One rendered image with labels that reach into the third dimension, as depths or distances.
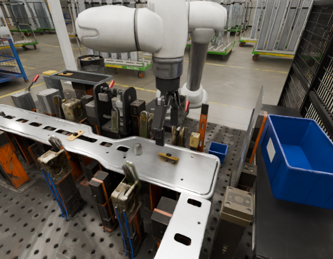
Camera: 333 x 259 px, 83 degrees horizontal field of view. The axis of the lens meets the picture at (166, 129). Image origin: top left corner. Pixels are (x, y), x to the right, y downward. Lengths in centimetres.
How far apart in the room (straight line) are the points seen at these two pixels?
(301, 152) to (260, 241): 45
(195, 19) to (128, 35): 58
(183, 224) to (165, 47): 48
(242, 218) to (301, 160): 38
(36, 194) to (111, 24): 95
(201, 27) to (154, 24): 58
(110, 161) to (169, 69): 44
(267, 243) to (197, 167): 32
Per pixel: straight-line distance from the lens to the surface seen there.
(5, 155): 119
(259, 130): 77
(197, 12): 106
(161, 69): 54
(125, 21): 53
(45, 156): 85
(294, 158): 87
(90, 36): 56
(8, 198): 129
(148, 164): 75
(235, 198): 60
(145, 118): 88
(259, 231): 60
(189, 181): 69
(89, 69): 387
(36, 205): 118
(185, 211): 62
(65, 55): 495
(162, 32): 51
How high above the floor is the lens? 151
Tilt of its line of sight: 33 degrees down
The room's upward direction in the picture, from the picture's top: straight up
